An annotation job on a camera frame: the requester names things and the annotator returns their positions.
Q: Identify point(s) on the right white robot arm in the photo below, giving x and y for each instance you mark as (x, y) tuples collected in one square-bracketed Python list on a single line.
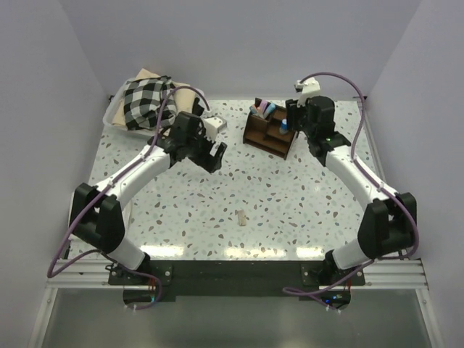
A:
[(388, 224)]

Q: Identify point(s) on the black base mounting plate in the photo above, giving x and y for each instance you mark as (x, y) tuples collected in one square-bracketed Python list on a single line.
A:
[(227, 279)]

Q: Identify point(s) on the black white checkered cloth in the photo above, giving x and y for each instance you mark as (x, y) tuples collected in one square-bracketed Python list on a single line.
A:
[(142, 101)]

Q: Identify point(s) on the brown wooden desk organizer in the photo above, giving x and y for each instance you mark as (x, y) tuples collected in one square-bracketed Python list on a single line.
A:
[(265, 133)]

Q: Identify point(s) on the orange tip white pen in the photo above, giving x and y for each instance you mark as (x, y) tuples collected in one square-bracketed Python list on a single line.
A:
[(261, 115)]

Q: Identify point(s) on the blue grey glue stick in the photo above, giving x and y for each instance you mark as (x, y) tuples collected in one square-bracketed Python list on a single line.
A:
[(283, 127)]

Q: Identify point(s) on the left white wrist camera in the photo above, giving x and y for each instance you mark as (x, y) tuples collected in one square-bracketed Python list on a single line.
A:
[(214, 125)]

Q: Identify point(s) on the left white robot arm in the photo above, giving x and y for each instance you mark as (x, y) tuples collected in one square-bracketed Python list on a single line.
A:
[(128, 181)]

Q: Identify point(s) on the white plastic laundry basket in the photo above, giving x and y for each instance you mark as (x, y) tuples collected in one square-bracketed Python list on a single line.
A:
[(148, 133)]

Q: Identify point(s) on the aluminium frame rail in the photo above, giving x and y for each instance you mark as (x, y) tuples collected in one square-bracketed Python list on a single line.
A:
[(387, 274)]

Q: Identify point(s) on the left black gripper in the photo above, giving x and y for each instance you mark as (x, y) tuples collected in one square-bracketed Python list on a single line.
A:
[(214, 162)]

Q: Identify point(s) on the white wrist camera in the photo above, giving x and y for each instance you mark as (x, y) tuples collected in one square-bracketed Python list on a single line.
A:
[(214, 125), (306, 89)]

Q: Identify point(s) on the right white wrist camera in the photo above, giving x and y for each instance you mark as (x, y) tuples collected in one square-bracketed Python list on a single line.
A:
[(306, 89)]

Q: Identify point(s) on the beige folded cloth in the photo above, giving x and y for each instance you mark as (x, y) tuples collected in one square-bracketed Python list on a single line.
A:
[(114, 115)]

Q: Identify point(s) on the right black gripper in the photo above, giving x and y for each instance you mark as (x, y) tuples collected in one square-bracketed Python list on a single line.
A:
[(292, 113)]

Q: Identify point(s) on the black folded cloth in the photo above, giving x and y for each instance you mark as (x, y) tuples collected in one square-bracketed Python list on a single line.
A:
[(197, 107)]

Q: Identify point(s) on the pink purple highlighter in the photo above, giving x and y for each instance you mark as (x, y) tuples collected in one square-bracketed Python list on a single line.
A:
[(264, 104)]

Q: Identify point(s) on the beige eraser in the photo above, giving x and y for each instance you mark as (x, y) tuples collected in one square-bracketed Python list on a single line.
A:
[(242, 218)]

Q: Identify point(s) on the blue cap grey highlighter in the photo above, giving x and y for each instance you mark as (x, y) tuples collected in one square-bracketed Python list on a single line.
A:
[(269, 110)]

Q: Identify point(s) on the white folded towel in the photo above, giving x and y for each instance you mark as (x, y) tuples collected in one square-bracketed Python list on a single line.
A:
[(127, 217)]

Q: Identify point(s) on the blue tip white pen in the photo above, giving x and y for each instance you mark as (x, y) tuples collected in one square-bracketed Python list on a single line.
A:
[(253, 110)]

